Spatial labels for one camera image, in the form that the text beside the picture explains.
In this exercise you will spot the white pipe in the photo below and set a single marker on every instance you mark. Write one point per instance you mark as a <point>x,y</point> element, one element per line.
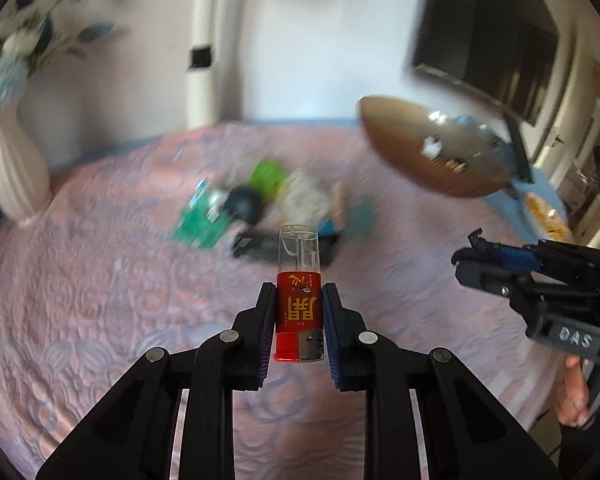
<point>205,100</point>

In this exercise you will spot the black pipe clamp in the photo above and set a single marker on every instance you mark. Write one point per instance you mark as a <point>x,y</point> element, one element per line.
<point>200,57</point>

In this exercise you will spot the black ball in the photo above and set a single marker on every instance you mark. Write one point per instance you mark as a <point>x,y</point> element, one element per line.
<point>245,205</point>

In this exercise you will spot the orange food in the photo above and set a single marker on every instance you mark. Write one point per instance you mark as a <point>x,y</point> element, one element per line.
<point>545,217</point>

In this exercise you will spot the green fuzzy object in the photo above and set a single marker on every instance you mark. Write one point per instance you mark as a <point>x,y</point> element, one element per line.
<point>267,176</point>

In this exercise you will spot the red lighter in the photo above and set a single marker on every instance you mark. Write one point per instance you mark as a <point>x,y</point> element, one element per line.
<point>297,310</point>

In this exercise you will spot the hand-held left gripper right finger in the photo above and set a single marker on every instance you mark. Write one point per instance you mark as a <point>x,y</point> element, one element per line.
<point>332,342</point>

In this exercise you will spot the pink patterned tablecloth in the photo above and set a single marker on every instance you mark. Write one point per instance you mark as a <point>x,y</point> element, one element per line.
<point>130,285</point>

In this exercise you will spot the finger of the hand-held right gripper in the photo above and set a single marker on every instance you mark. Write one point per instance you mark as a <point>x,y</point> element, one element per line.
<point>485,280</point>
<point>515,258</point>

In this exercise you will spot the blue lighter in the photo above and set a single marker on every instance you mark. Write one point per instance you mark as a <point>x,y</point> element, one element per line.
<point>360,217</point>

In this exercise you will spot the clear plastic packet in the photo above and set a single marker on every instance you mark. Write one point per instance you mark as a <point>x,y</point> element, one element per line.
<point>305,197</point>

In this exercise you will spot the person's right hand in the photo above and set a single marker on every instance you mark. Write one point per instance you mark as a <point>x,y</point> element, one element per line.
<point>572,395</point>

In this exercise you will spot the black rectangular object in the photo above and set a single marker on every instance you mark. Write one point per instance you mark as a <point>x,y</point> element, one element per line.
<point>255,247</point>

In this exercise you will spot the green circuit board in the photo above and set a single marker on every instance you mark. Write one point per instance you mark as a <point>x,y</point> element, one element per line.
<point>197,222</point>

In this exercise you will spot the white door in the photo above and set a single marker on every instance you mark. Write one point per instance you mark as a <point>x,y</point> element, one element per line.
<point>575,110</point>

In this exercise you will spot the blue and white artificial flowers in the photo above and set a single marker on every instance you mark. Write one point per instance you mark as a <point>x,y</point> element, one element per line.
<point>15,45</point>

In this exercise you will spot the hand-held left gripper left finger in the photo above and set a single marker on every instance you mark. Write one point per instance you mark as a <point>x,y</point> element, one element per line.
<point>265,332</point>

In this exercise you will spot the black television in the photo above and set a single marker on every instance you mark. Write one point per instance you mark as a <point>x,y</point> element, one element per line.
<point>485,25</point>

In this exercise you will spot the amber glass bowl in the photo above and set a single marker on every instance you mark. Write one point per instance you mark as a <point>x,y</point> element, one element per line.
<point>410,135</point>

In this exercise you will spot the black stand leg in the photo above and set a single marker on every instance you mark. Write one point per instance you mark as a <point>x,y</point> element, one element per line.
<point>519,150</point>

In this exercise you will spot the blue plate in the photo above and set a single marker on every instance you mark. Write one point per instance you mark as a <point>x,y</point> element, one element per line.
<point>555,195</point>

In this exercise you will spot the white ribbed vase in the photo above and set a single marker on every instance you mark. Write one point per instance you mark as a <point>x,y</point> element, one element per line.
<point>12,170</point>

